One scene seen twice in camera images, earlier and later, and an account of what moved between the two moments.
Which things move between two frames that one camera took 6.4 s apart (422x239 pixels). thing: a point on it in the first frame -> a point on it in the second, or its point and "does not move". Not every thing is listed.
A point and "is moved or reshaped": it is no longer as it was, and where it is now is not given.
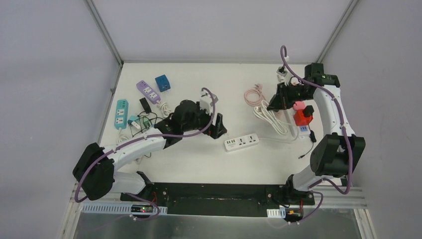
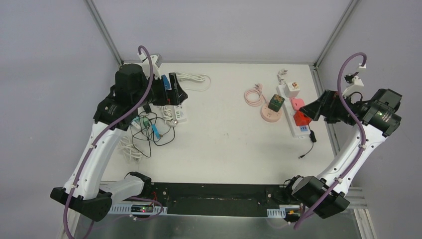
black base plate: (224, 199) does not move
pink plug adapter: (299, 105) does not move
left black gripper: (211, 122) -> (172, 89)
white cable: (272, 117) -> (182, 76)
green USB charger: (147, 122) does not move
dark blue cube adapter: (162, 83) does not move
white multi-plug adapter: (135, 124) does not move
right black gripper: (281, 101) -> (326, 105)
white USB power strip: (241, 142) is moved or reshaped
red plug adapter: (300, 120) does not move
